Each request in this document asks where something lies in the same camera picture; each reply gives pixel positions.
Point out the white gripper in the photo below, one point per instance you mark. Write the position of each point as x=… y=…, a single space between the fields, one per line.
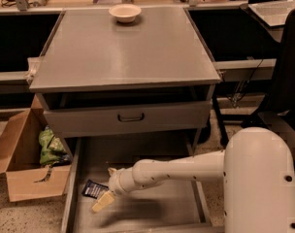
x=117 y=183

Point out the dark blue rxbar wrapper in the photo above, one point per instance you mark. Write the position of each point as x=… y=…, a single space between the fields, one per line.
x=93 y=189

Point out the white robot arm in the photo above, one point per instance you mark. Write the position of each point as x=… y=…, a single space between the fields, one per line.
x=257 y=169

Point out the grey open middle drawer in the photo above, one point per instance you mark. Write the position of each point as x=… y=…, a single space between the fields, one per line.
x=173 y=207

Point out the grey drawer cabinet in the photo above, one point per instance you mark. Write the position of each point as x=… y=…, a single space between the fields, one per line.
x=94 y=61

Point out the green snack bag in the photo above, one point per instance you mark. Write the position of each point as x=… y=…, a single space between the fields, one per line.
x=52 y=150

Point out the brown cardboard box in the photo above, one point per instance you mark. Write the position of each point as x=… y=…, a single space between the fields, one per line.
x=20 y=158

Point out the white ceramic bowl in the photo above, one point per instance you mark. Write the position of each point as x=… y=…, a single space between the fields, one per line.
x=125 y=13

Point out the black office chair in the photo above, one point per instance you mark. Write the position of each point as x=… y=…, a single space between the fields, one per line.
x=277 y=109

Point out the silver laptop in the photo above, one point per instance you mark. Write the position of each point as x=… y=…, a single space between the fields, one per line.
x=272 y=12

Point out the grey upper drawer with handle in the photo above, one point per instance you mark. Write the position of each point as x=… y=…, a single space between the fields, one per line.
x=86 y=122

